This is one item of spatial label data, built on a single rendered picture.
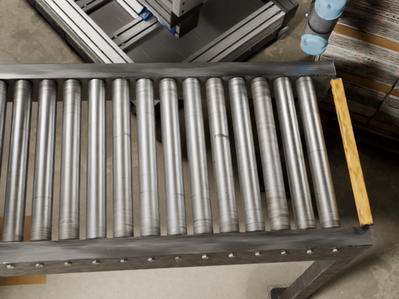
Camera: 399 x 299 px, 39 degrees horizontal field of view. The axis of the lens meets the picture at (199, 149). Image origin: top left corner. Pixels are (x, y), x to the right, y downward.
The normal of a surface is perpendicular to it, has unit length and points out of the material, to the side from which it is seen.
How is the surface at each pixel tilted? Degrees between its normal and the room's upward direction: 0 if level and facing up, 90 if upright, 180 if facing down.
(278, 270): 0
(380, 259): 0
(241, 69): 0
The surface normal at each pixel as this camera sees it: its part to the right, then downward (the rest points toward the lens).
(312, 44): -0.28, 0.85
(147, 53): 0.09, -0.44
